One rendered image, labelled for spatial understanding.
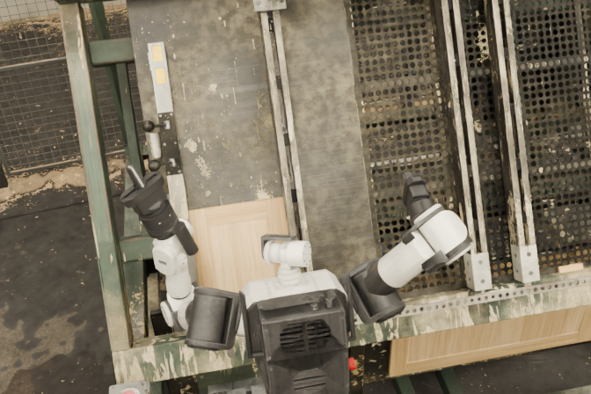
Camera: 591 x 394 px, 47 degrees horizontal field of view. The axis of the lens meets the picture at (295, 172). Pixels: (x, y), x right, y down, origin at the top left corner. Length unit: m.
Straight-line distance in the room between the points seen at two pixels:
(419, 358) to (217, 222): 1.13
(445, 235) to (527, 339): 1.52
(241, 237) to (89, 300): 1.67
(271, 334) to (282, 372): 0.11
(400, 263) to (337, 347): 0.25
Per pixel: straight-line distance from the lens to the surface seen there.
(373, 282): 1.77
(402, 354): 2.88
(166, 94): 2.21
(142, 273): 2.70
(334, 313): 1.64
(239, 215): 2.24
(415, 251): 1.64
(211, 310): 1.76
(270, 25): 2.22
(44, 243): 4.21
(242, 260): 2.27
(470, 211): 2.36
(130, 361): 2.32
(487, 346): 3.03
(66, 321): 3.73
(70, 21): 2.26
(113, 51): 2.31
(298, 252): 1.74
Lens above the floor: 2.65
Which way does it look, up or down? 37 degrees down
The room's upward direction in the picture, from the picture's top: 3 degrees counter-clockwise
